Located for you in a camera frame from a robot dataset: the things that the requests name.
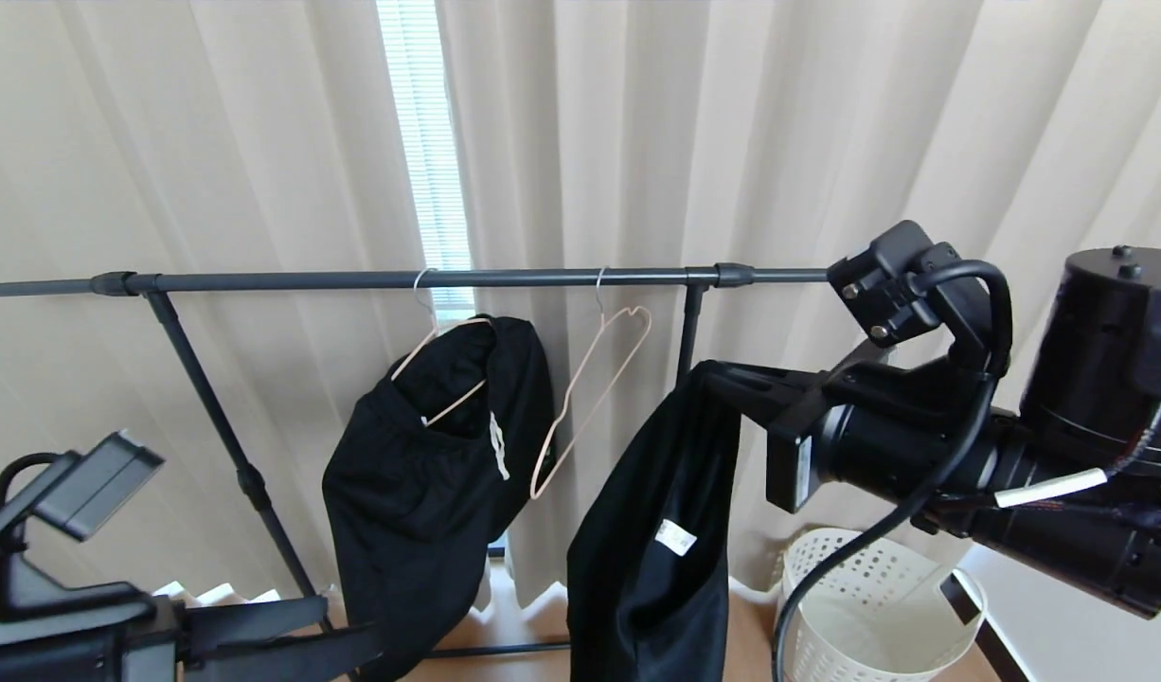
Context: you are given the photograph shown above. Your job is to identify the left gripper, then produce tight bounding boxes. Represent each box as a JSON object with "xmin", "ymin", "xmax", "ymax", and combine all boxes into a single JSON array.
[{"xmin": 0, "ymin": 595, "xmax": 384, "ymax": 682}]

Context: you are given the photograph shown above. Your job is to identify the black garment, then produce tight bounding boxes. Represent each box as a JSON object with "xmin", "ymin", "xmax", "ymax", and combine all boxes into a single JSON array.
[{"xmin": 567, "ymin": 360, "xmax": 742, "ymax": 682}]

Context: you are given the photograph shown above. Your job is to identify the white laundry basket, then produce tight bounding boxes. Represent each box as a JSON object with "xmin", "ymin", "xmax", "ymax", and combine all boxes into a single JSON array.
[{"xmin": 779, "ymin": 528, "xmax": 989, "ymax": 682}]

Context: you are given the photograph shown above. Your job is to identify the black clothes rack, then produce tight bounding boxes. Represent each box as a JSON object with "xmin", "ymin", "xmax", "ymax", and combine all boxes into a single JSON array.
[{"xmin": 0, "ymin": 263, "xmax": 832, "ymax": 682}]

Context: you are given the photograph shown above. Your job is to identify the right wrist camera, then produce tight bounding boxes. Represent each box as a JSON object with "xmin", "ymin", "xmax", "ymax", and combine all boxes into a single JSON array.
[{"xmin": 827, "ymin": 220, "xmax": 970, "ymax": 380}]

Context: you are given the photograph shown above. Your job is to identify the black shorts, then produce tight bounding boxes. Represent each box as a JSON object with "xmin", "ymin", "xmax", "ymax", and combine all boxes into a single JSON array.
[{"xmin": 322, "ymin": 315, "xmax": 556, "ymax": 682}]

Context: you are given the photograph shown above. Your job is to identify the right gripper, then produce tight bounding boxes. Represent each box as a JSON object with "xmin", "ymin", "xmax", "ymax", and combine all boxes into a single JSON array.
[{"xmin": 702, "ymin": 360, "xmax": 1027, "ymax": 517}]

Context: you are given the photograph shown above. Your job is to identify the pink clothes hanger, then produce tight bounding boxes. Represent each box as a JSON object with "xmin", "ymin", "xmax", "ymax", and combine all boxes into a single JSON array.
[
  {"xmin": 529, "ymin": 265, "xmax": 653, "ymax": 501},
  {"xmin": 391, "ymin": 268, "xmax": 494, "ymax": 427}
]

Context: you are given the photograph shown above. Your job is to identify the window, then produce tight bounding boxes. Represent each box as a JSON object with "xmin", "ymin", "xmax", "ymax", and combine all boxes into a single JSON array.
[{"xmin": 375, "ymin": 0, "xmax": 510, "ymax": 560}]

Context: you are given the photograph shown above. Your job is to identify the beige curtain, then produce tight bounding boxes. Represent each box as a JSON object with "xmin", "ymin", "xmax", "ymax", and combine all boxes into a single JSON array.
[
  {"xmin": 0, "ymin": 0, "xmax": 494, "ymax": 607},
  {"xmin": 437, "ymin": 0, "xmax": 1161, "ymax": 609}
]

